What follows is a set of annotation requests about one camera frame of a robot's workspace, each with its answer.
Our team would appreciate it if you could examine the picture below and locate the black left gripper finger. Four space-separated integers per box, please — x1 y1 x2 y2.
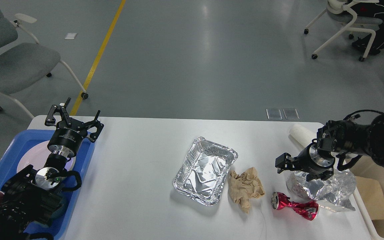
76 110 104 143
44 98 76 130

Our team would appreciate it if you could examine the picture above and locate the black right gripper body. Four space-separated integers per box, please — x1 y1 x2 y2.
297 143 335 173

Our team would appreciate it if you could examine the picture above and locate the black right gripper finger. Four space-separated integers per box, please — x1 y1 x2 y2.
275 152 303 174
306 169 334 181

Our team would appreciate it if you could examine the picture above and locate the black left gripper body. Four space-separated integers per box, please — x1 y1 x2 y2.
47 128 88 158

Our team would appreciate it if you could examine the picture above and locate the foil and plastic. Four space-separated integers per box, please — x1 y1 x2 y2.
286 169 357 212

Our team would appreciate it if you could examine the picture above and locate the pink plate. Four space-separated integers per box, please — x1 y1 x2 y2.
9 140 81 190

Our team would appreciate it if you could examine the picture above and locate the crushed red can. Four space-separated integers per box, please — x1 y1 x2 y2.
271 192 319 221

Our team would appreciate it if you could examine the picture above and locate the brown paper bag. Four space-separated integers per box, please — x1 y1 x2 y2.
356 176 384 220

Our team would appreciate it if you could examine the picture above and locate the brown paper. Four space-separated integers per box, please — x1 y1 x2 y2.
228 167 265 214

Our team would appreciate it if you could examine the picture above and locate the aluminium foil tray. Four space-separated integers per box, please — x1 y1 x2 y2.
173 137 238 207

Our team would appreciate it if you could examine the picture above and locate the dark green mug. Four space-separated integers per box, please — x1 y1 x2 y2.
36 193 69 228

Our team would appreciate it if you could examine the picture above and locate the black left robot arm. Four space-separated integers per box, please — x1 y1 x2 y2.
0 98 104 240

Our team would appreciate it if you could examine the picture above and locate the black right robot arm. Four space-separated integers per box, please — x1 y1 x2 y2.
275 111 384 181

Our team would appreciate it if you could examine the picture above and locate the white foam container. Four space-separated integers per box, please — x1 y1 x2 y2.
288 124 317 149

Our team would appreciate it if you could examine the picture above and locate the clear floor socket cover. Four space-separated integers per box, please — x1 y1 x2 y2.
282 108 300 120
266 108 283 120

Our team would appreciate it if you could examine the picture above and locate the blue plastic tray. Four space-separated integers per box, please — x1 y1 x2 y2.
0 129 95 240

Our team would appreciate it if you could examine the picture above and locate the grey office chair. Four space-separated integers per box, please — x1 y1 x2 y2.
0 9 79 118

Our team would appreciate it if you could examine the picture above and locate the white paper scrap on floor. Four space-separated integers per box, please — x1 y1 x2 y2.
64 32 77 40

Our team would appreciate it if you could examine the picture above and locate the white wheeled chair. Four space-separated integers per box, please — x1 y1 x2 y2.
304 0 382 61

